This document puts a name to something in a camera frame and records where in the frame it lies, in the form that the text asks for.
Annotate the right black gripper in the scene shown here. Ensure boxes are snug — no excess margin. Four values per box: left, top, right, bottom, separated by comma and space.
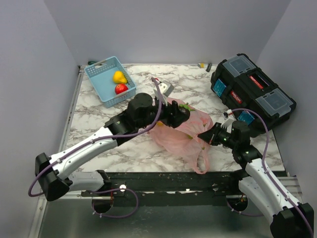
198, 122, 238, 149

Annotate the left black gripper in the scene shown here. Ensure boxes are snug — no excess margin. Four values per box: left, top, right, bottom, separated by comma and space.
138, 96, 189, 130

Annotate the pink plastic bag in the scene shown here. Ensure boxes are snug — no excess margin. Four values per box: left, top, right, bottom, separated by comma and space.
148, 99, 213, 175

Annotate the red fake apple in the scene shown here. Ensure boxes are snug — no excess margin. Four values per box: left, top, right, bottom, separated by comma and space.
114, 83, 129, 95

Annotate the green fake fruit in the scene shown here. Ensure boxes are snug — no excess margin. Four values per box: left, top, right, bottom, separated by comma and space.
179, 104, 195, 112

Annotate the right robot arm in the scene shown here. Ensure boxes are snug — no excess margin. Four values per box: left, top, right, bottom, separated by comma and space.
198, 121, 314, 238

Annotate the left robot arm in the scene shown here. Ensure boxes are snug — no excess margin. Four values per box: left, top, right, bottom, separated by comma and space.
35, 93, 190, 201

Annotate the yellow fake pear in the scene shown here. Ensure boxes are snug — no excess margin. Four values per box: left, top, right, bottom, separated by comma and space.
112, 71, 127, 84

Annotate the small yellow black object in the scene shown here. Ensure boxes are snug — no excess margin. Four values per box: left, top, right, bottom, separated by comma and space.
198, 62, 212, 72

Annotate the black toolbox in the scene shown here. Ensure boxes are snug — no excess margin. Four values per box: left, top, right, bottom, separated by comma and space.
211, 54, 297, 138

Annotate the blue plastic basket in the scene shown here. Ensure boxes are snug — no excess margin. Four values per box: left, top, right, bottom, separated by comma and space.
84, 56, 137, 108

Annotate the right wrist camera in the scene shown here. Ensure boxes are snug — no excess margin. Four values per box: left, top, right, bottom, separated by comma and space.
221, 110, 235, 130

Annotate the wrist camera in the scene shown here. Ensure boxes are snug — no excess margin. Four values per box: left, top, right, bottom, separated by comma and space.
221, 110, 235, 130
155, 78, 174, 100

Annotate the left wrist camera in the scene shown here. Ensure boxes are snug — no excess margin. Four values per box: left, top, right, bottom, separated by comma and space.
155, 78, 174, 100

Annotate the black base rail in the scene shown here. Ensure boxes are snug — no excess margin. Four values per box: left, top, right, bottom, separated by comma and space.
71, 171, 280, 208

